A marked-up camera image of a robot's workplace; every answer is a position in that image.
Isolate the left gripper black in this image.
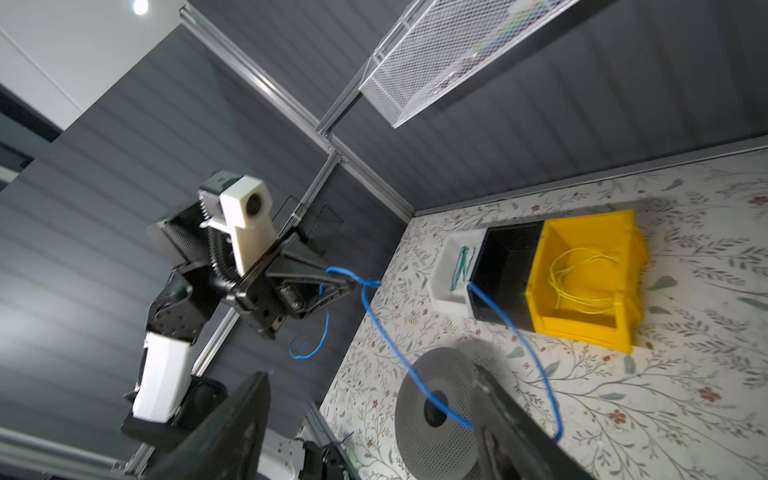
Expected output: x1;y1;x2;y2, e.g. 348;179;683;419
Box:
228;230;354;339

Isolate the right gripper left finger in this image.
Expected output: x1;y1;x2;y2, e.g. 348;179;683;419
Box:
146;372;271;480

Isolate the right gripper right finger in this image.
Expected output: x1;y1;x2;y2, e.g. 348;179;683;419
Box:
470;367;591;479

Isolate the blue cable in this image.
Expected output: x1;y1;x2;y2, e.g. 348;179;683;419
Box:
289;266;564;443

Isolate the grey perforated spool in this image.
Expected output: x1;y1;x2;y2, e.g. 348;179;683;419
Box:
394;347;481;480

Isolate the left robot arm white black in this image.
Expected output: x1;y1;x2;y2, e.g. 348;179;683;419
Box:
121;199;354;452

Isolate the white plastic bin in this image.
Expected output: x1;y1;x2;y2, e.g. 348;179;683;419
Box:
427;228;487;318

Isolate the yellow plastic bin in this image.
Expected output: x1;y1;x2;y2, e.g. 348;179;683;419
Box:
526;210;650;353

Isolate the black plastic bin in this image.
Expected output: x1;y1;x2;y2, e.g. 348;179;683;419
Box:
470;221;544;332

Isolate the black wire basket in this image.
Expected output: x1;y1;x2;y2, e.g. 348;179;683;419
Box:
271;196;344;254

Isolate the left black corrugated hose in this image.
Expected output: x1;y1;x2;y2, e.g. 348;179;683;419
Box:
200;197;241;289

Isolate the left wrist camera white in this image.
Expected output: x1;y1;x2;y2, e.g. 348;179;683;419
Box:
198;170;277;282

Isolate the green cable coil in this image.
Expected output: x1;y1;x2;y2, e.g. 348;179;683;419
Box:
449;245;477;293

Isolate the yellow cable coil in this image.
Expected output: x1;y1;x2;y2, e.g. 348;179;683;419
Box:
547;247;620;315

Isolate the white wire mesh basket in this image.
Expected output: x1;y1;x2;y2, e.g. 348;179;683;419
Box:
359;1;575;128

